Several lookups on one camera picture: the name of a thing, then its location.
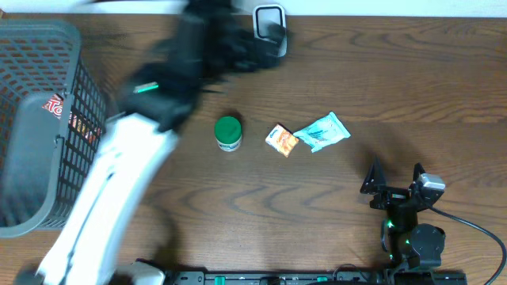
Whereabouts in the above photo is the teal wet wipes pack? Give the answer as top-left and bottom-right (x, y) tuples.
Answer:
(294, 112), (351, 153)

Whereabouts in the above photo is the white barcode scanner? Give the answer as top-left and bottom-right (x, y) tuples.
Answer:
(252, 4), (288, 58)

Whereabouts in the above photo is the green lid jar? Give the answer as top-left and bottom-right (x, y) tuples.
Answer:
(215, 116), (242, 152)

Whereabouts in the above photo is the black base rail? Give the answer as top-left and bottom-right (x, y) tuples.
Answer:
(114, 270), (468, 285)

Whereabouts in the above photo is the red chocolate bar wrapper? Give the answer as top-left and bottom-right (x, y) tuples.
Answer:
(42, 93), (63, 119)

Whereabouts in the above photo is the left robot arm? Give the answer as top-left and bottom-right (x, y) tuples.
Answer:
(15, 1), (288, 284)

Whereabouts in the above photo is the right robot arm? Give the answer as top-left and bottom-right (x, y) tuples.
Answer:
(360, 159), (446, 284)

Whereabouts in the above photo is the right camera cable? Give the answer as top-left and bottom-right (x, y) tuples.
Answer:
(429, 205), (507, 285)

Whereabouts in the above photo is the grey plastic mesh basket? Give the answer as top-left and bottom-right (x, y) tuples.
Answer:
(1, 20), (106, 238)

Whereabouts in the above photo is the orange snack packet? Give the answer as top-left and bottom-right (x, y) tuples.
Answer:
(265, 124), (299, 158)

